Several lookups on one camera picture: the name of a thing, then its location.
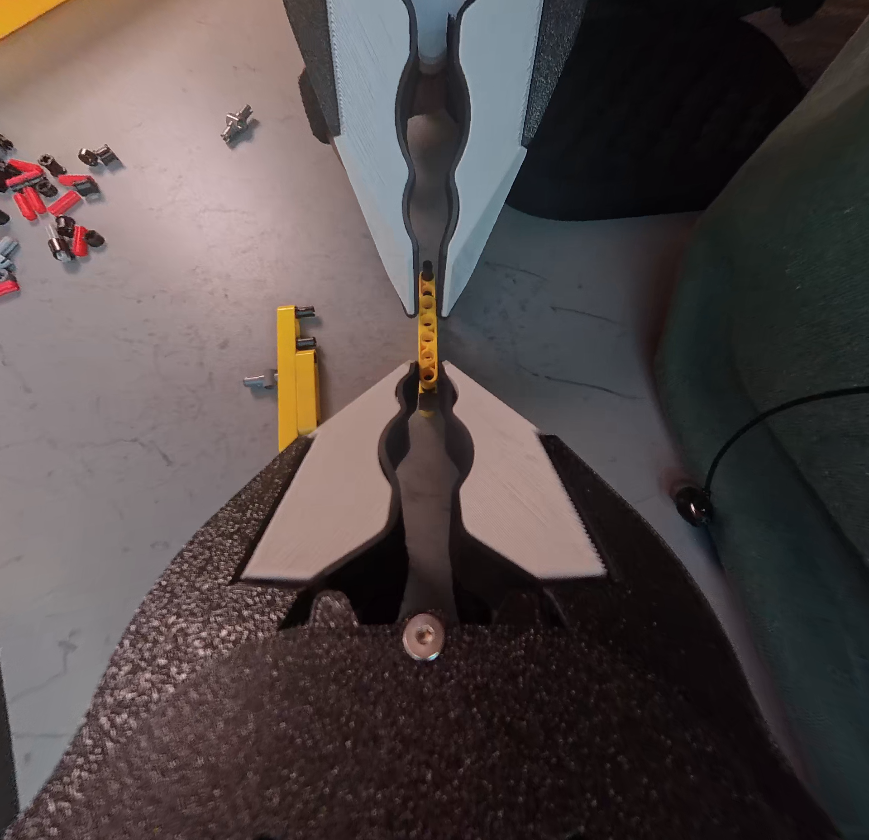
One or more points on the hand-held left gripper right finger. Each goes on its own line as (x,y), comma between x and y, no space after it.
(529,507)

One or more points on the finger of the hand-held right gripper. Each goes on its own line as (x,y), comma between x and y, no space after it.
(495,107)
(366,107)

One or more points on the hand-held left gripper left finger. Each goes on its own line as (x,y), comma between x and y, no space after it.
(326,507)

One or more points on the grey lego axle pin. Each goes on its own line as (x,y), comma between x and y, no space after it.
(237,124)

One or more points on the long yellow lego beam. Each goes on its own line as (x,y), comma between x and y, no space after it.
(430,351)

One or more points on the yellow lego beam assembly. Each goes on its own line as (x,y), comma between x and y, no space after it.
(286,378)

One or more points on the pile of small lego pieces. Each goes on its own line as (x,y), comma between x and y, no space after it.
(27,202)

